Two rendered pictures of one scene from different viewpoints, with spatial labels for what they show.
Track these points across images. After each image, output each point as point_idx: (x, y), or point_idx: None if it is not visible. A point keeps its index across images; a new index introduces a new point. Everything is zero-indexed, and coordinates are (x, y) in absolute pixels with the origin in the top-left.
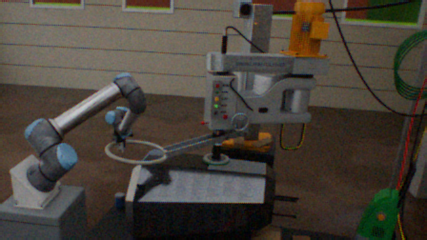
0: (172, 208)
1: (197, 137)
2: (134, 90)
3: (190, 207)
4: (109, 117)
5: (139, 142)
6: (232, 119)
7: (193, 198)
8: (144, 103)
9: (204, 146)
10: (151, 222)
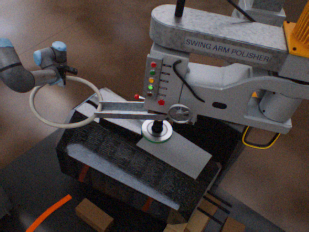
0: (89, 169)
1: (139, 101)
2: (3, 69)
3: (105, 177)
4: (35, 58)
5: (83, 82)
6: (168, 109)
7: (109, 171)
8: (21, 86)
9: (139, 118)
10: (73, 170)
